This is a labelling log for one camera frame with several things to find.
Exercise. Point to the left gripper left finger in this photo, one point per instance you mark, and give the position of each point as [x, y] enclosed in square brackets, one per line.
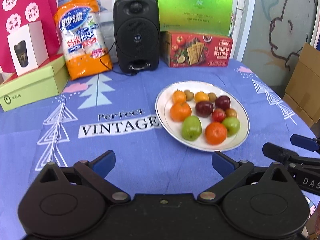
[93, 174]

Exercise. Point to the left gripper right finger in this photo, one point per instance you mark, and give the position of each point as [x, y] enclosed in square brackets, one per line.
[234, 175]

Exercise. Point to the light green shoe box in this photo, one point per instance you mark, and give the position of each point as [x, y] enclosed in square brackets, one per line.
[44, 82]

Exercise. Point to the dark red plum back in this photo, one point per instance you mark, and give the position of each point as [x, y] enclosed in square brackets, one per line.
[223, 102]

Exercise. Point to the pink paper bag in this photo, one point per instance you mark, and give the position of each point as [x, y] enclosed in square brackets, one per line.
[16, 13]

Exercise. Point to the large green jujube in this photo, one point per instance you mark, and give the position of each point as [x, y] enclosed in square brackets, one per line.
[191, 128]

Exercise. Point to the orange paper cup package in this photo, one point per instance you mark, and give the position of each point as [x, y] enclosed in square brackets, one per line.
[84, 48]

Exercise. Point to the small green jujube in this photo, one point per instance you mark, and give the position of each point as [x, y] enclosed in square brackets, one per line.
[232, 124]

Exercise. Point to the yellow orange kumquat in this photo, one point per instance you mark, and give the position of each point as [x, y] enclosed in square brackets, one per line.
[201, 96]

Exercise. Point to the red cherry tomato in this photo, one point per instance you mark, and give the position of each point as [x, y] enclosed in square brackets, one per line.
[218, 115]

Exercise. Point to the red cracker box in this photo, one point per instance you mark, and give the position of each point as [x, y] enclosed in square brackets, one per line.
[195, 50]

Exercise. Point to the big orange tangerine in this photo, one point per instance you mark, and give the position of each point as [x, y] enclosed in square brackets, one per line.
[215, 133]

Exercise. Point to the brown longan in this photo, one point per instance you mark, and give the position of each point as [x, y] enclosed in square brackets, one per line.
[212, 97]
[189, 95]

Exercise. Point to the small orange kumquat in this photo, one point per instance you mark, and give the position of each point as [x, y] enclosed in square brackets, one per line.
[178, 97]

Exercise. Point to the cardboard box on floor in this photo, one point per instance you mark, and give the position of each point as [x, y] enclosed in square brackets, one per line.
[302, 91]

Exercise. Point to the brownish orange tomato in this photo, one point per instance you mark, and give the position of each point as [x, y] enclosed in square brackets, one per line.
[231, 113]

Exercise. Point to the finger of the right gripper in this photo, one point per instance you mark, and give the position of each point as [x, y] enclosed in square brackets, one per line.
[287, 157]
[306, 143]

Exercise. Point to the black speaker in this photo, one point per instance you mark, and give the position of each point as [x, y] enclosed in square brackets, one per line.
[137, 35]

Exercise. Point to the dark red plum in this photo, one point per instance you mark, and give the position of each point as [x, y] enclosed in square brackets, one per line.
[223, 102]
[204, 108]

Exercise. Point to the white coffee cup box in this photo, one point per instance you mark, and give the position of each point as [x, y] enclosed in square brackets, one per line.
[28, 48]

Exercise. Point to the dark red plum front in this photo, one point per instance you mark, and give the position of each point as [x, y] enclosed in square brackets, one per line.
[204, 108]

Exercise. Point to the shiny green gift box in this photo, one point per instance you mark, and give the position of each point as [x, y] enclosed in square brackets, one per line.
[196, 16]

